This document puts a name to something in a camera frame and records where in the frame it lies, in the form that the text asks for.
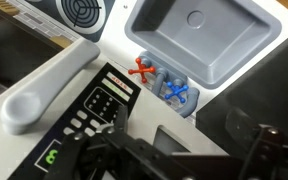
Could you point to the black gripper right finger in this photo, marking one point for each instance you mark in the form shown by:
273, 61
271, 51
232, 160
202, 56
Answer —
267, 153

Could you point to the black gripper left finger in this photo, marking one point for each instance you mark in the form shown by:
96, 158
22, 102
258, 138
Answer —
74, 156

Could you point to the white cabinet door with keypad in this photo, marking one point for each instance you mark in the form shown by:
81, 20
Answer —
157, 110

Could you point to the grey sink basin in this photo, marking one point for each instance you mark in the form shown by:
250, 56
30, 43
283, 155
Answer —
200, 43

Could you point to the grey toy faucet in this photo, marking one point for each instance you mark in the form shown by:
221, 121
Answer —
190, 106

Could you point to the wooden spoon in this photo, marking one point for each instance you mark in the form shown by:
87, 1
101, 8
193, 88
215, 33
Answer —
62, 41

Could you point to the white toy kitchen unit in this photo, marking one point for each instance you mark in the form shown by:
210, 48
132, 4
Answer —
117, 43

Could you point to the wooden slotted spatula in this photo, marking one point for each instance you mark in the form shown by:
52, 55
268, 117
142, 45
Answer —
7, 6

